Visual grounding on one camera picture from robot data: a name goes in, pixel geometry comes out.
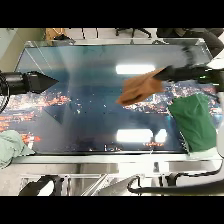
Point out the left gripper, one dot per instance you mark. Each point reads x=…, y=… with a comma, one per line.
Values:
x=32, y=82

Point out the brown garment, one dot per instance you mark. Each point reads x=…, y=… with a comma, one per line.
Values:
x=141, y=87

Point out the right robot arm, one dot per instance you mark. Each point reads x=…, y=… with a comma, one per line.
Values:
x=196, y=74

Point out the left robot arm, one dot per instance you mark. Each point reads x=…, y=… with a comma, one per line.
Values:
x=11, y=82

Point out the pale green garment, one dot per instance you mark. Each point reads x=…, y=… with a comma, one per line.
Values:
x=10, y=146

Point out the black office chair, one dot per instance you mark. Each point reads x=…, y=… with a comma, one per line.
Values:
x=133, y=31

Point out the dark green garment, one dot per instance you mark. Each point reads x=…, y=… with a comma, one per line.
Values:
x=195, y=121

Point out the silver frame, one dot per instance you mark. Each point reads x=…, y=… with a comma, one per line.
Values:
x=100, y=166

